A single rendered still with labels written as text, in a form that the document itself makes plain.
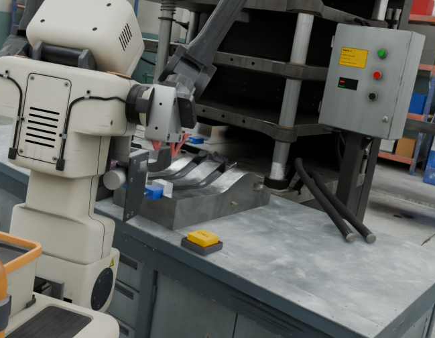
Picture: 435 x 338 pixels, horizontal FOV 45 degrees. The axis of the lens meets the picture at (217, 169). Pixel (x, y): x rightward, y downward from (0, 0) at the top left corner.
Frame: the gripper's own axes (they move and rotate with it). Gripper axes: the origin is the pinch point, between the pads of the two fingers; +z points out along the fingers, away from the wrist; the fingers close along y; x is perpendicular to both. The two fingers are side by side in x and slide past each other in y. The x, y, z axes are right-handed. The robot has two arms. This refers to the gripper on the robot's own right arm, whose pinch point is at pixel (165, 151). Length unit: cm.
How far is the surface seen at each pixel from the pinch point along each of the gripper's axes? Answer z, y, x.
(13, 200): 38, 71, 3
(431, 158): 76, 77, -572
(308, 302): 20, -55, 7
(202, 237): 16.9, -22.5, 6.2
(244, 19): -43, 59, -109
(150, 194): 11.9, -1.6, 5.4
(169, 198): 12.0, -6.1, 2.1
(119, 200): 19.1, 14.1, 2.1
